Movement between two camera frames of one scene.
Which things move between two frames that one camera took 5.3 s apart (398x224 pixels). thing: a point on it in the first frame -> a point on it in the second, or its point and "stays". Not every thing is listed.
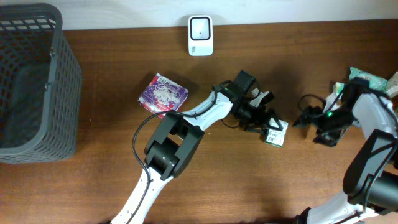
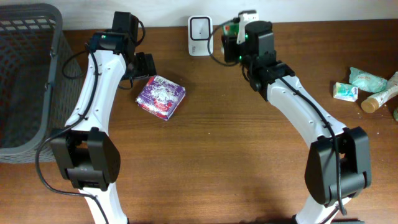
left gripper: [258, 118] -> [145, 65]
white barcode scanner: [200, 35] stays
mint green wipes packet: [375, 82] stays
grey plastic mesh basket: [41, 86] stays
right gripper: [328, 137] -> [231, 48]
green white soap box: [276, 137] -> [231, 29]
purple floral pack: [161, 95] stays
